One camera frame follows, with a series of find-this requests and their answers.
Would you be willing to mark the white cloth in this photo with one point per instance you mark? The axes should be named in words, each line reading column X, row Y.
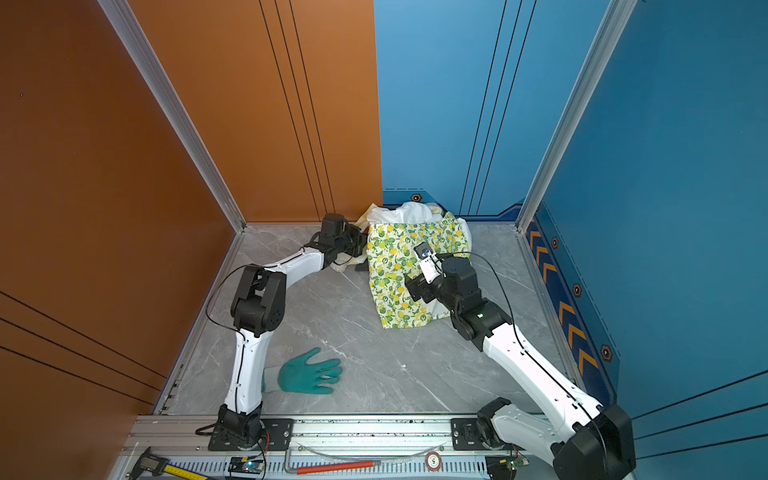
column 412, row 213

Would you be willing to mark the left green circuit board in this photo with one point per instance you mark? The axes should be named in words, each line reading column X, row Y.
column 246, row 465

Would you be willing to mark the right green circuit board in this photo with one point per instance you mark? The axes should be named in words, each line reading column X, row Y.
column 515, row 462

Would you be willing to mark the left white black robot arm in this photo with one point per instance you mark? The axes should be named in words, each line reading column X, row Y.
column 257, row 309

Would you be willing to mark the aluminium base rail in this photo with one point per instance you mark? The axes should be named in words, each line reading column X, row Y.
column 399, row 441

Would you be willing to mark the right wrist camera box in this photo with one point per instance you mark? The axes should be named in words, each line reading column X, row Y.
column 428, row 262

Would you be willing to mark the right aluminium corner post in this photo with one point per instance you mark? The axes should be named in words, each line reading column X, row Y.
column 608, row 34

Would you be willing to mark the aluminium corner post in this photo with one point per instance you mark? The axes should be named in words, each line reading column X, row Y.
column 608, row 34
column 128, row 29

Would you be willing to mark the yellow black caliper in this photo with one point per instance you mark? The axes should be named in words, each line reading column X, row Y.
column 149, row 463

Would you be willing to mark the left aluminium corner post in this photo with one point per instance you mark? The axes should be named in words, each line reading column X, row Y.
column 128, row 29

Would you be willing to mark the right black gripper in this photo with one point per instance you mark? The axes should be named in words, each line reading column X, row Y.
column 418, row 284

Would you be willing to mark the red handled hex key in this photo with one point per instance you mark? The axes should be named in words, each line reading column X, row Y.
column 326, row 468

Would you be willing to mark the green white work glove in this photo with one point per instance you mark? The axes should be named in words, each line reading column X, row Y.
column 299, row 375

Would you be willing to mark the green circuit board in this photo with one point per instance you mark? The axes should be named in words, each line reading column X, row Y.
column 515, row 462
column 246, row 465

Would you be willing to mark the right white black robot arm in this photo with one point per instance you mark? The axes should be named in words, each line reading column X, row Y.
column 576, row 434

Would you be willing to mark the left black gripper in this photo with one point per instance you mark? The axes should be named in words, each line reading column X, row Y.
column 361, row 239

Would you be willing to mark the lemon print green cloth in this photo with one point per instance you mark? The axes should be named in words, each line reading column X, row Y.
column 390, row 254

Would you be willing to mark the round red white sticker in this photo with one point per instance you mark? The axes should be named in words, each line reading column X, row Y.
column 433, row 461

